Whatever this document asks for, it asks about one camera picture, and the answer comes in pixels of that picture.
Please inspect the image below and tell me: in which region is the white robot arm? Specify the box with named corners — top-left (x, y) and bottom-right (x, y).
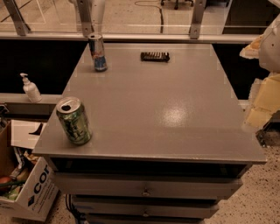
top-left (240, 15), bottom-right (280, 131)

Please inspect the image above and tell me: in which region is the redbull can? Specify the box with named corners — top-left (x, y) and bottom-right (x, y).
top-left (88, 33), bottom-right (108, 72)

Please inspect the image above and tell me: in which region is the grey drawer cabinet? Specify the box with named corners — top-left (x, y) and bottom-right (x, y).
top-left (35, 44), bottom-right (265, 224)

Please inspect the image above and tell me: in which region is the white pump bottle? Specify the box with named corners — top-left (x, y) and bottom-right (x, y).
top-left (20, 73), bottom-right (42, 102)

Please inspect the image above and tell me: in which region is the black ridged bar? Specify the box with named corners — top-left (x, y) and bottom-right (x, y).
top-left (140, 52), bottom-right (170, 62)

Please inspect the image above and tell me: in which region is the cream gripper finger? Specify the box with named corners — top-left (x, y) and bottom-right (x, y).
top-left (244, 73), bottom-right (280, 129)
top-left (240, 35), bottom-right (263, 60)

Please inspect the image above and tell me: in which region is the red tomato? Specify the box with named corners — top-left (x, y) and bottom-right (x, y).
top-left (0, 176), bottom-right (12, 193)

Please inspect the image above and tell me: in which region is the black floor cable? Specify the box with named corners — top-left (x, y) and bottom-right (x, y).
top-left (134, 0), bottom-right (165, 34)

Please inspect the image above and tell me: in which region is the metal railing frame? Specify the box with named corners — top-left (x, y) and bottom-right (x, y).
top-left (0, 0), bottom-right (280, 45)

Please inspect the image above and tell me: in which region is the green soda can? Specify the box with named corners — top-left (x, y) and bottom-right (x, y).
top-left (56, 96), bottom-right (92, 145)

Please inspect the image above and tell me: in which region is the white cardboard box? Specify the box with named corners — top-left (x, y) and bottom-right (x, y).
top-left (0, 120), bottom-right (59, 221)

